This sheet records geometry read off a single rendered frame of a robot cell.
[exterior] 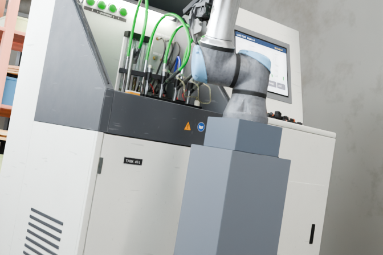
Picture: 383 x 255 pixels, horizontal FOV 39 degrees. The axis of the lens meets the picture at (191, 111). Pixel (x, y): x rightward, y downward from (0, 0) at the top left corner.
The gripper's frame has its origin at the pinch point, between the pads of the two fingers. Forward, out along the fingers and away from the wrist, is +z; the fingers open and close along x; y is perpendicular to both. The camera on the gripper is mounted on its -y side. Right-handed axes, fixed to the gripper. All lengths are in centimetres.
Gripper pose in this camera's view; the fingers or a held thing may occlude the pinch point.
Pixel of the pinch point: (195, 39)
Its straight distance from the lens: 220.7
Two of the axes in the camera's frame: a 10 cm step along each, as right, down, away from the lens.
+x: 7.6, 1.6, 6.3
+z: -1.6, 9.9, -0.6
